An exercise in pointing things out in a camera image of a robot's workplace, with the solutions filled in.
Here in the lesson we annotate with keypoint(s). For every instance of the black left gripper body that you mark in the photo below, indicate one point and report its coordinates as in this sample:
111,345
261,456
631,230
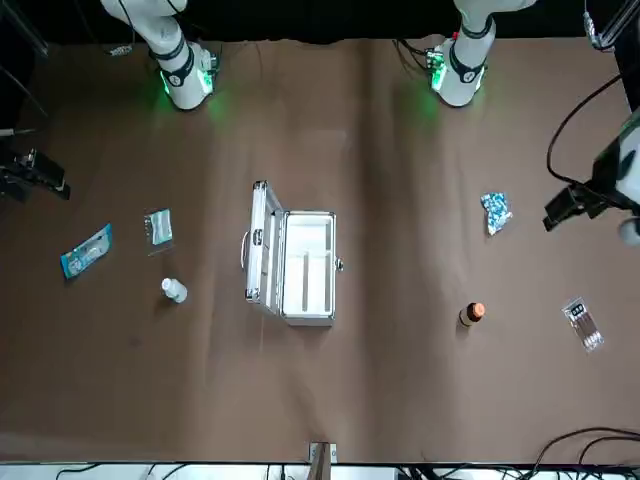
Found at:
607,185

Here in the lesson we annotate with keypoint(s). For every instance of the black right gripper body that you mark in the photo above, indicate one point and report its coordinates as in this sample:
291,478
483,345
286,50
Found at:
12,182

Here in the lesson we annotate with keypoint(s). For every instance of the silver aluminium medicine box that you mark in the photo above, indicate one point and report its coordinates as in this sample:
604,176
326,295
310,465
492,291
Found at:
305,260

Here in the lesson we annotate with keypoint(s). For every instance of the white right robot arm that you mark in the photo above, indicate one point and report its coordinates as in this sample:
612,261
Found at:
180,85

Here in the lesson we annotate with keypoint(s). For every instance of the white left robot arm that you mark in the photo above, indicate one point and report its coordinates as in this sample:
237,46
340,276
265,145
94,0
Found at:
467,75

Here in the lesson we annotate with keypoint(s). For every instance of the blue white pill packet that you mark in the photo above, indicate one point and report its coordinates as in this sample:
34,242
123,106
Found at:
496,212

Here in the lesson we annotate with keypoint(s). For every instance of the blue snack packet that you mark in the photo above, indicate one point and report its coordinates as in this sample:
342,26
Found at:
86,252

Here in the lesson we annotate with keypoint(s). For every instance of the clear packet dark strips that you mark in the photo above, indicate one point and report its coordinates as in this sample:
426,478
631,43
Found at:
582,325

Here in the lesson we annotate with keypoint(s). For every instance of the clear silver zip bag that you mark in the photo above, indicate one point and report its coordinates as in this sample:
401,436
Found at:
160,230

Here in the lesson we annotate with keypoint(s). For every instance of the brown bottle orange cap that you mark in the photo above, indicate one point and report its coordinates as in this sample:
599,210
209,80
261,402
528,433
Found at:
471,315

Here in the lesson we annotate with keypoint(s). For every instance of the white plastic bottle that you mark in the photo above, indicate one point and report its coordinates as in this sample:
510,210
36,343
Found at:
175,291

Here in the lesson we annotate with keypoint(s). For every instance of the aluminium frame bar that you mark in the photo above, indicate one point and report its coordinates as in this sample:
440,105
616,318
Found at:
592,30

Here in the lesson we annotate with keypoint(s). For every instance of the aluminium frame post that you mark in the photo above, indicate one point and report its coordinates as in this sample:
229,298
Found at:
322,460

